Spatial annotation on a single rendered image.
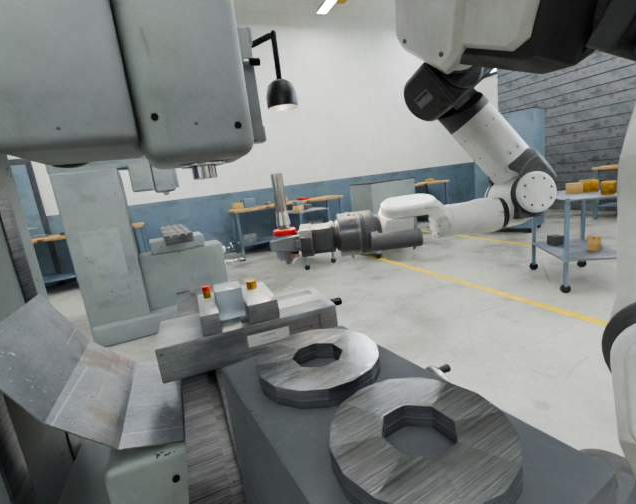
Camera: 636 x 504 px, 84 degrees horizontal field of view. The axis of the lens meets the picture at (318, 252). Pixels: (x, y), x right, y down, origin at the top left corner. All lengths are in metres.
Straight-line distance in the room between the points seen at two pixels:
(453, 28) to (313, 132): 7.37
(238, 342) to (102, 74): 0.49
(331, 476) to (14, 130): 0.59
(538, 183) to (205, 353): 0.70
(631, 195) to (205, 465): 0.58
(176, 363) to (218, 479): 0.27
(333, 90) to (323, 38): 1.02
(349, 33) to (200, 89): 8.23
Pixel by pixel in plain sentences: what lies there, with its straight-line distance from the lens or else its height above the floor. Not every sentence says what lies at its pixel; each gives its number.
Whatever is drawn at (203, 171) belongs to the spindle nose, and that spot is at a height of 1.29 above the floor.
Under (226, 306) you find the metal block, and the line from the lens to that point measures 0.73.
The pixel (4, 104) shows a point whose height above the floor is 1.40.
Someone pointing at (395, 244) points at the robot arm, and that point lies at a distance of 0.68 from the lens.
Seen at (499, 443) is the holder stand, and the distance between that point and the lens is 0.20.
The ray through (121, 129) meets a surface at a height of 1.36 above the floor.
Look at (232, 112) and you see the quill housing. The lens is 0.67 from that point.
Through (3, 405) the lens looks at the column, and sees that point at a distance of 0.76.
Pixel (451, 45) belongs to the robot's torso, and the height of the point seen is 1.41.
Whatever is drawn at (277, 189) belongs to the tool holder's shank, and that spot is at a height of 1.24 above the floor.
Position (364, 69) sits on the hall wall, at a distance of 8.78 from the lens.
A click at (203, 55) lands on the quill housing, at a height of 1.47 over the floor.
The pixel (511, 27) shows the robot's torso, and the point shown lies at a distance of 0.56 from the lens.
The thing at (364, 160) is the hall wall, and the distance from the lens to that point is 8.39.
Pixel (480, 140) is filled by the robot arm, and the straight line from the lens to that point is 0.79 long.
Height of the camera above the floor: 1.25
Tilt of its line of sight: 12 degrees down
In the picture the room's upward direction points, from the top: 7 degrees counter-clockwise
